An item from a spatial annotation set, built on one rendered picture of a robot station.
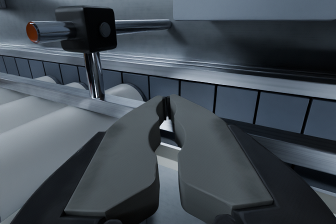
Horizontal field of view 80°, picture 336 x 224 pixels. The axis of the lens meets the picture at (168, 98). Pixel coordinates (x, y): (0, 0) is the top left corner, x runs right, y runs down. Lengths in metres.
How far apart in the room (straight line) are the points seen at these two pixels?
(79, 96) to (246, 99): 0.15
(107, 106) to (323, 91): 0.17
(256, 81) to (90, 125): 0.15
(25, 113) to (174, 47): 0.18
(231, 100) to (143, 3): 0.16
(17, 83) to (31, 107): 0.03
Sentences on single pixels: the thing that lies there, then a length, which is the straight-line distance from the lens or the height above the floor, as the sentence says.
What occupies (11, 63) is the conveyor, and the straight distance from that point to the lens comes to 0.45.
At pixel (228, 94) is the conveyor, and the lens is 0.20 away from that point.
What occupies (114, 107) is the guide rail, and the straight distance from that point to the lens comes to 0.16.
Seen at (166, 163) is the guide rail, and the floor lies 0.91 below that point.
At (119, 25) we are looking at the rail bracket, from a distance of 0.18.
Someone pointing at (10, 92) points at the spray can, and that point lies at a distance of 0.32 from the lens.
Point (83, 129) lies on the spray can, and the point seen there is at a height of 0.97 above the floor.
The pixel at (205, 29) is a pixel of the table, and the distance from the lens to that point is 0.25.
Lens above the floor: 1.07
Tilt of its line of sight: 56 degrees down
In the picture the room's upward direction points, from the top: 126 degrees counter-clockwise
